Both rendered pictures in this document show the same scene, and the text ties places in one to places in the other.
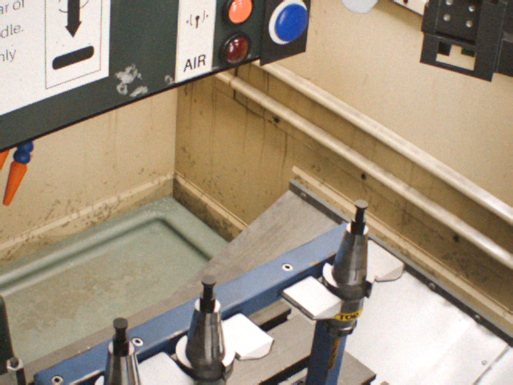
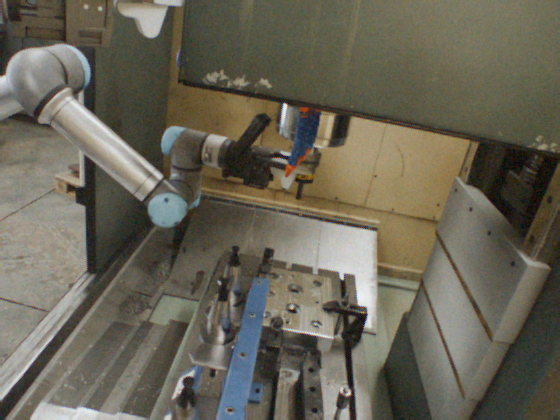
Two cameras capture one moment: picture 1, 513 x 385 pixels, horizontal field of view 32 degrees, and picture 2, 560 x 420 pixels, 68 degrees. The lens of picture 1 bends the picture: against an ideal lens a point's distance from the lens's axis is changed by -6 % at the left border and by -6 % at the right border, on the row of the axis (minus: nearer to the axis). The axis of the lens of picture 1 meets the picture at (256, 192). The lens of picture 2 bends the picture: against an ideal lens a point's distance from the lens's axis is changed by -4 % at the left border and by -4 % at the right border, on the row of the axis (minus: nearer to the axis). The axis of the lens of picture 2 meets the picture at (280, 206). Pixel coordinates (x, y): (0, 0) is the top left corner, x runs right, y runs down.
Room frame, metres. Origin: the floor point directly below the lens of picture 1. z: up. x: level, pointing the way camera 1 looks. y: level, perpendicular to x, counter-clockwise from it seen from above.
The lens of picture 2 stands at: (1.18, -0.33, 1.74)
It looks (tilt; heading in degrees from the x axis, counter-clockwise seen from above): 24 degrees down; 135
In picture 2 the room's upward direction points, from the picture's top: 11 degrees clockwise
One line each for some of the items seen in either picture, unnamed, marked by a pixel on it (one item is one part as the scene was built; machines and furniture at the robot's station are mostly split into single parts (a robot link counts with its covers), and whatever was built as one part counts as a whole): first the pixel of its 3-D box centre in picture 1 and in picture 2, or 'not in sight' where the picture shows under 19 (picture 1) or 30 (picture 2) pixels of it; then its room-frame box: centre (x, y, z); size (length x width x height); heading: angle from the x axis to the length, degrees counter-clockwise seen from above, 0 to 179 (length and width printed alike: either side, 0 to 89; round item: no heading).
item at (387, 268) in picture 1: (377, 264); not in sight; (0.90, -0.16, 1.21); 0.07 x 0.05 x 0.01; 44
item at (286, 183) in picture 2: not in sight; (289, 176); (0.56, 0.30, 1.42); 0.09 x 0.03 x 0.06; 19
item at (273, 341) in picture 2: not in sight; (274, 339); (0.59, 0.32, 0.97); 0.13 x 0.03 x 0.15; 134
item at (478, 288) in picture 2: not in sight; (455, 303); (0.88, 0.65, 1.16); 0.48 x 0.05 x 0.51; 134
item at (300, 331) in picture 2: not in sight; (292, 304); (0.50, 0.48, 0.96); 0.29 x 0.23 x 0.05; 134
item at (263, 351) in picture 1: (243, 338); (210, 355); (0.75, 0.00, 1.21); 0.07 x 0.05 x 0.01; 44
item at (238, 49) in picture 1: (236, 50); not in sight; (0.58, 0.02, 1.65); 0.02 x 0.01 x 0.02; 134
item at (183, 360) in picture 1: (204, 358); (217, 333); (0.71, 0.04, 1.21); 0.06 x 0.06 x 0.03
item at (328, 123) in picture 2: not in sight; (316, 109); (0.56, 0.34, 1.57); 0.16 x 0.16 x 0.12
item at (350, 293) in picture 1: (347, 281); not in sight; (0.87, -0.12, 1.21); 0.06 x 0.06 x 0.03
